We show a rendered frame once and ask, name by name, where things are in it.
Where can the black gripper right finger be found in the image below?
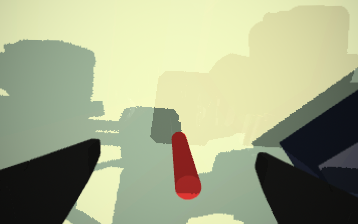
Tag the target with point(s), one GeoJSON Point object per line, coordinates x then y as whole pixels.
{"type": "Point", "coordinates": [296, 197]}

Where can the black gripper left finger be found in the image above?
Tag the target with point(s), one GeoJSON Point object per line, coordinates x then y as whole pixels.
{"type": "Point", "coordinates": [45, 189]}

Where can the red peg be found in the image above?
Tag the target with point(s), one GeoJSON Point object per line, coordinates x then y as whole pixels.
{"type": "Point", "coordinates": [187, 182]}

